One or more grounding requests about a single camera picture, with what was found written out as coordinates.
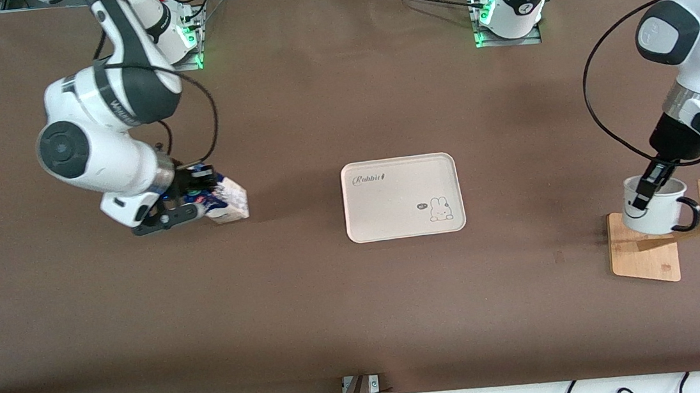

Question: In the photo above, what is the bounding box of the white smiley face mug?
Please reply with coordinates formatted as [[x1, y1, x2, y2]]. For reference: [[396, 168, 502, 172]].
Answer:
[[619, 169, 700, 239]]

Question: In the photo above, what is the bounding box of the blue white milk carton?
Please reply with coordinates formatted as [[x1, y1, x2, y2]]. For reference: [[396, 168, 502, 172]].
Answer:
[[184, 168, 251, 228]]

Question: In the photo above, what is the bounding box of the cream rabbit print tray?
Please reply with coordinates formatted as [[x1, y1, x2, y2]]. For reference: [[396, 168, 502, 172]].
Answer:
[[339, 151, 469, 245]]

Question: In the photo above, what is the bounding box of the wooden mug stand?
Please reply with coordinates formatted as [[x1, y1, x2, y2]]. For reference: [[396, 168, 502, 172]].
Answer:
[[603, 179, 700, 289]]

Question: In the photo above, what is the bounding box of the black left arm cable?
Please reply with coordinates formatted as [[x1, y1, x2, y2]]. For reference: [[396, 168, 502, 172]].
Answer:
[[575, 0, 700, 175]]

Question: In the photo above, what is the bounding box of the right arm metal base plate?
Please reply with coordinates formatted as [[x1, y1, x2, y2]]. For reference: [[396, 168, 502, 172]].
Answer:
[[165, 6, 206, 73]]

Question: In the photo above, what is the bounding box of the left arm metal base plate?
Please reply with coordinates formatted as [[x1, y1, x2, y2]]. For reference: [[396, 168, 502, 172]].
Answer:
[[467, 0, 543, 52]]

